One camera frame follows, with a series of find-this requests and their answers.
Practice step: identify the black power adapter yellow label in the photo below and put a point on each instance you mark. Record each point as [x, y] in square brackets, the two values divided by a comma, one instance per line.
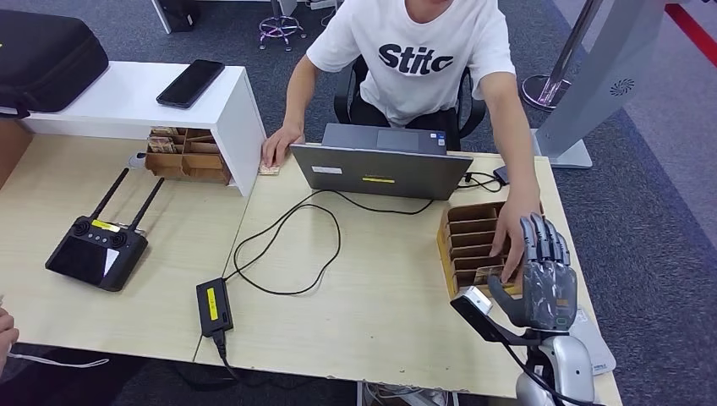
[213, 305]

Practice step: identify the person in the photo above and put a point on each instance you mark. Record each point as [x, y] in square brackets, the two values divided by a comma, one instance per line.
[414, 61]

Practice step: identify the black smartphone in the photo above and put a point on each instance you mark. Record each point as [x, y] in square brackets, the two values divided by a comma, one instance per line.
[190, 84]

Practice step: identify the grey kiosk stand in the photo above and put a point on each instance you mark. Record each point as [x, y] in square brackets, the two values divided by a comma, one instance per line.
[596, 84]

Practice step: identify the patterned card stack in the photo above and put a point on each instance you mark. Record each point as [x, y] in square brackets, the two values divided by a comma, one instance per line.
[164, 131]
[161, 144]

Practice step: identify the grey laptop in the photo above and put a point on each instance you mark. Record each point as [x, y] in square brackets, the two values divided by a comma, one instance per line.
[381, 173]

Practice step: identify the person's left forearm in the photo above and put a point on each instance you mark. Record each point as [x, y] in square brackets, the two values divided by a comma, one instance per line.
[515, 151]

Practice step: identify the person's right hand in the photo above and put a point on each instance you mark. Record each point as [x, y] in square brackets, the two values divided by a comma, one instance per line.
[283, 144]

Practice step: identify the bystander's hand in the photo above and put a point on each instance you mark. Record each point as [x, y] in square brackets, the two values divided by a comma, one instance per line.
[7, 336]

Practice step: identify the black cabinet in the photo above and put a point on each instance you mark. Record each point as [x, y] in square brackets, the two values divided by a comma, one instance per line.
[176, 12]

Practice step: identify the person's right forearm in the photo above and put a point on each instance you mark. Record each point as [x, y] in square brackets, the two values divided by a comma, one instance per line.
[296, 106]

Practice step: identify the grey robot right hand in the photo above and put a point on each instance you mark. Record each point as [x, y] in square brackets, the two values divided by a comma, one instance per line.
[552, 297]

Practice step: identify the black office chair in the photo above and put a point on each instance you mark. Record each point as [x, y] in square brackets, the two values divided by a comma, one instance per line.
[473, 115]

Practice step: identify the chrome stool base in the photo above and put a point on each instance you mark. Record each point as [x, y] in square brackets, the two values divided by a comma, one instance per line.
[280, 26]

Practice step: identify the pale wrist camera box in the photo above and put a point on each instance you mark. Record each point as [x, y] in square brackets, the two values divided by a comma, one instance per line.
[473, 300]

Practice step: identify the white desk shelf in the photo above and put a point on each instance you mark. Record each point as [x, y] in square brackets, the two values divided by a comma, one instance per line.
[123, 101]

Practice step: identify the person's left hand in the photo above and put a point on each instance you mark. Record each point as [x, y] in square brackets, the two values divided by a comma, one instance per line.
[512, 224]

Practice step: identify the small black external drive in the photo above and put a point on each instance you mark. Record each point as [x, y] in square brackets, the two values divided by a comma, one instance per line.
[501, 175]

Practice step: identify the small cardboard organizer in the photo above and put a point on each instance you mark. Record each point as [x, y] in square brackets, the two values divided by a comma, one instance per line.
[190, 164]

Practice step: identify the black remote controller with antennas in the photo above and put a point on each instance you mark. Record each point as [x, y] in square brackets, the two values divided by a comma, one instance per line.
[92, 256]

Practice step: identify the black carrying case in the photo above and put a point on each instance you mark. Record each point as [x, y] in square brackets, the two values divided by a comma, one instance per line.
[45, 59]

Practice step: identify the large cardboard slotted organizer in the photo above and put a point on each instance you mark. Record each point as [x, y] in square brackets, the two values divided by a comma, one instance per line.
[465, 246]

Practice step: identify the chrome stanchion post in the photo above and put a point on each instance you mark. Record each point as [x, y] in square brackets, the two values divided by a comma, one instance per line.
[543, 92]

